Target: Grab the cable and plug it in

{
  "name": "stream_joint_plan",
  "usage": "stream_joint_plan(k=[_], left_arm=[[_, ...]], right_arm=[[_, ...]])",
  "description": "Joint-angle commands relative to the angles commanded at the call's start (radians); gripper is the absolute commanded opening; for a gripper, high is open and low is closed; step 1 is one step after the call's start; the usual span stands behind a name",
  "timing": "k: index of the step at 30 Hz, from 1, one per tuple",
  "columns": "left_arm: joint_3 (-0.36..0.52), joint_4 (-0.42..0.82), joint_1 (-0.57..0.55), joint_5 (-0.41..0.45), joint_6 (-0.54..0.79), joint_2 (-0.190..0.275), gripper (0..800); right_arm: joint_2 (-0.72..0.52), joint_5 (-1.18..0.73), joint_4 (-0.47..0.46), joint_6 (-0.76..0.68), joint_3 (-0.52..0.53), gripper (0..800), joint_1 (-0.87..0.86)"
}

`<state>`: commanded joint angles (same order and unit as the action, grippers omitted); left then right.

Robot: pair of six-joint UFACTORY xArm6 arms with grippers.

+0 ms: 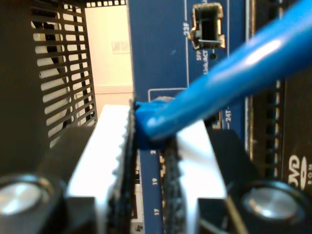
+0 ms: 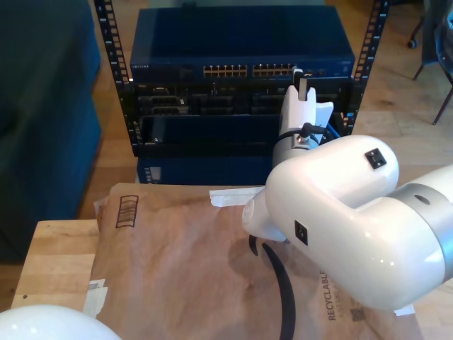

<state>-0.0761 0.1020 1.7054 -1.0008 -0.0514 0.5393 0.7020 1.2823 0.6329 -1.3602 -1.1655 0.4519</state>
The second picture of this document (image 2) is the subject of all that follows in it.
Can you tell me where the blue network cable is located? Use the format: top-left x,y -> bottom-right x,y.
323,118 -> 343,142

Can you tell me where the dark blue equipment case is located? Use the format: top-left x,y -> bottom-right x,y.
136,154 -> 280,186

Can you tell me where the white shipping label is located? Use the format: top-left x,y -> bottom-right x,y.
84,278 -> 109,316

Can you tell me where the rolling office chair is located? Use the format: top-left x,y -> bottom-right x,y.
406,10 -> 425,50

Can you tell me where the blue network switch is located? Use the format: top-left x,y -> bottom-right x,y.
129,6 -> 356,83

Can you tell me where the brown paper mailer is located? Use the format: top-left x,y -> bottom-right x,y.
84,182 -> 425,340

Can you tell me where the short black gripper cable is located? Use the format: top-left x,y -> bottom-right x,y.
299,121 -> 328,147

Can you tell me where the blue sofa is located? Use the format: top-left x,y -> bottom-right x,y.
0,0 -> 103,265

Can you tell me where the short white tape piece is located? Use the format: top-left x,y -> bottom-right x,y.
392,304 -> 415,318

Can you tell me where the black rack frame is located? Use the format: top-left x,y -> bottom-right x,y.
92,0 -> 390,159

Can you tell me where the long white tape strip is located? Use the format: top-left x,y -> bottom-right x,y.
209,186 -> 265,208

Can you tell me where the chair with dark legs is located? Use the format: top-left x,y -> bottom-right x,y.
412,0 -> 453,125

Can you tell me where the black rack server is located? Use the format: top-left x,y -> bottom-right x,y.
120,81 -> 355,116

